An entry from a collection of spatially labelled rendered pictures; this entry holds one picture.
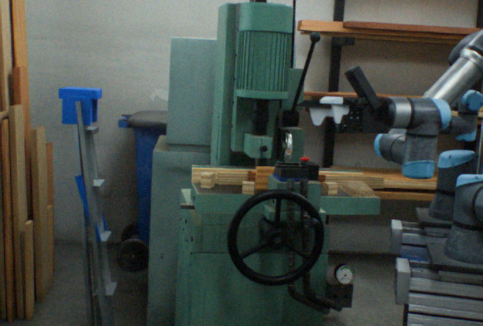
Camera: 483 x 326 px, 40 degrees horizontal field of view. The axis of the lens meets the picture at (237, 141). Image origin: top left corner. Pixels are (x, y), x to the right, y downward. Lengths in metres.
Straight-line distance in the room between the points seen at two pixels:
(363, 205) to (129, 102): 2.66
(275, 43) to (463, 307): 0.97
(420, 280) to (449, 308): 0.11
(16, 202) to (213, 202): 1.48
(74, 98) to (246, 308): 1.20
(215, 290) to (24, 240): 1.53
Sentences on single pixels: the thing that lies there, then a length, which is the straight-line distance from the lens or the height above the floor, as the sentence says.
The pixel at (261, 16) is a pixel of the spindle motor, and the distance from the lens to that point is 2.15.
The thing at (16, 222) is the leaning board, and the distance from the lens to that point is 3.39.
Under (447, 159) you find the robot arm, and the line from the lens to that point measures 2.36.
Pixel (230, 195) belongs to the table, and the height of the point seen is 0.90.
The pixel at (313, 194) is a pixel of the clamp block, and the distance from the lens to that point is 2.05.
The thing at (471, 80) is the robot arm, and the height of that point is 1.30.
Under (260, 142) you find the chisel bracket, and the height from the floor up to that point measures 1.05.
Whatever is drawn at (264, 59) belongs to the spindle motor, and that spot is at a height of 1.32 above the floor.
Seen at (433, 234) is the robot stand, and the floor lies 0.76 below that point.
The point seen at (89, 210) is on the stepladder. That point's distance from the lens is 2.92.
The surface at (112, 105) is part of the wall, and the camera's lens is 4.59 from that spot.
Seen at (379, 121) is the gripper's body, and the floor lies 1.20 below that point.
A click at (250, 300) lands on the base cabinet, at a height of 0.55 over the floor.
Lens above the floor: 1.32
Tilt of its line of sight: 7 degrees down
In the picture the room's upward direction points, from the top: 3 degrees clockwise
